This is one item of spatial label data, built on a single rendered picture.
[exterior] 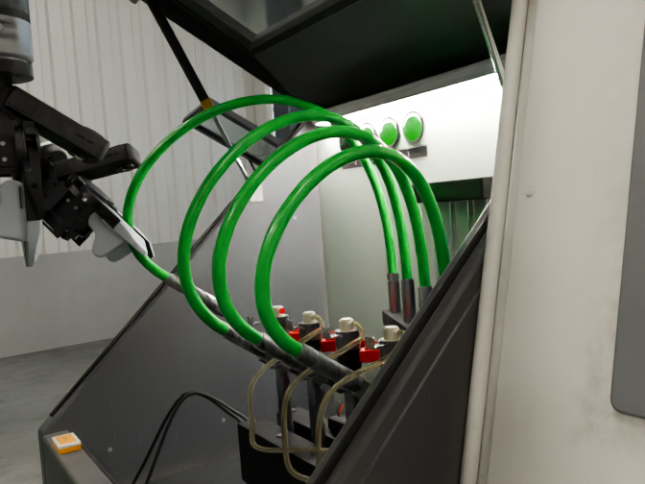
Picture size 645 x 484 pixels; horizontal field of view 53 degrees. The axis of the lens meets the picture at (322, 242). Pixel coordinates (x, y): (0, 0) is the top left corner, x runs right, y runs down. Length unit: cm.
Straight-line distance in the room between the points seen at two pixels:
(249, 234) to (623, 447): 83
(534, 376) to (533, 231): 12
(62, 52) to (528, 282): 730
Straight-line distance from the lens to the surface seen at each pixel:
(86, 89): 767
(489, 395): 58
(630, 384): 49
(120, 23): 799
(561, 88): 57
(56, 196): 95
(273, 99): 94
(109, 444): 115
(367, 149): 64
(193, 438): 120
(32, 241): 74
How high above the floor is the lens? 126
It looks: 3 degrees down
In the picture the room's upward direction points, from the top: 4 degrees counter-clockwise
